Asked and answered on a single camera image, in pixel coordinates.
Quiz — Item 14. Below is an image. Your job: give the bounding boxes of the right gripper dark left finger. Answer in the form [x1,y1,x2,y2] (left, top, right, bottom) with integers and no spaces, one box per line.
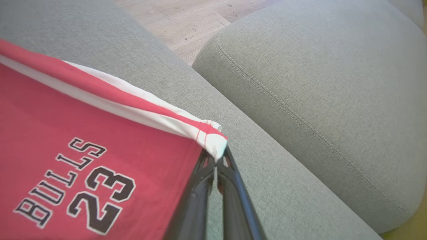
[163,148,216,240]

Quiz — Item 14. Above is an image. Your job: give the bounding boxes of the red Bulls 23 shorts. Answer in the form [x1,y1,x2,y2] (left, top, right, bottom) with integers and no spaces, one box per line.
[0,39,228,240]

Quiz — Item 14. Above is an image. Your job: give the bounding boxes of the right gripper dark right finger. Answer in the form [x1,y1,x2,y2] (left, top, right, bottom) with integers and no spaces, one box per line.
[216,145,267,240]

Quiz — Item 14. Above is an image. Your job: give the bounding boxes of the grey stitched sofa cushion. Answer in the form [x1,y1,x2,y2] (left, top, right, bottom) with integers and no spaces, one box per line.
[192,0,427,234]

